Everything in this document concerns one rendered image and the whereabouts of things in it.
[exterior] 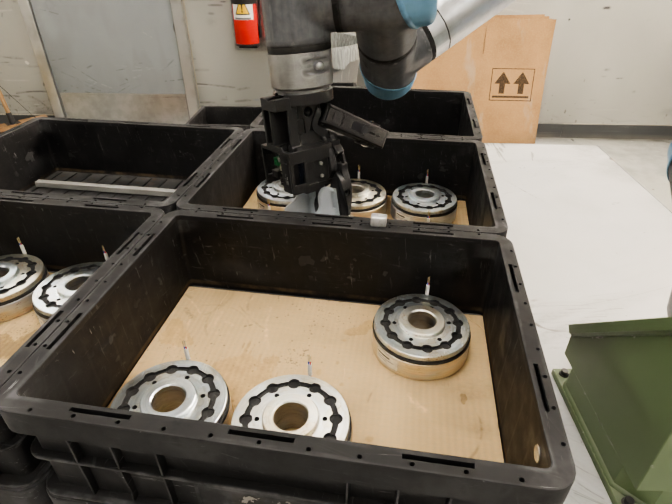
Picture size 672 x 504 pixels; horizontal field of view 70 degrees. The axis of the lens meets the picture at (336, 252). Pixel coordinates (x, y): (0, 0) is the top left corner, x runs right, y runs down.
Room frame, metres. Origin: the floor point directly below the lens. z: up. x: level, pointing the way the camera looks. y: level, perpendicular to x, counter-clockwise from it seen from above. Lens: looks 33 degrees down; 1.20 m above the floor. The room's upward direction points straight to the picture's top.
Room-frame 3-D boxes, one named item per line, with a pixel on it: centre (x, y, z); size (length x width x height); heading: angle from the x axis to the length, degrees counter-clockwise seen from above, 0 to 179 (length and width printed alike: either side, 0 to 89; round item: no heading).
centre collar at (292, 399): (0.26, 0.04, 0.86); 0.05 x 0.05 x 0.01
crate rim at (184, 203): (0.63, -0.02, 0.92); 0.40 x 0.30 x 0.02; 81
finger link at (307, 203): (0.60, 0.05, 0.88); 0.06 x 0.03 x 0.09; 126
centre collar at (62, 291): (0.45, 0.30, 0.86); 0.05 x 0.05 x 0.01
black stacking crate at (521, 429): (0.34, 0.03, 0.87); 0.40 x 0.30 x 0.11; 81
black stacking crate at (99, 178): (0.70, 0.38, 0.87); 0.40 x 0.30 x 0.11; 81
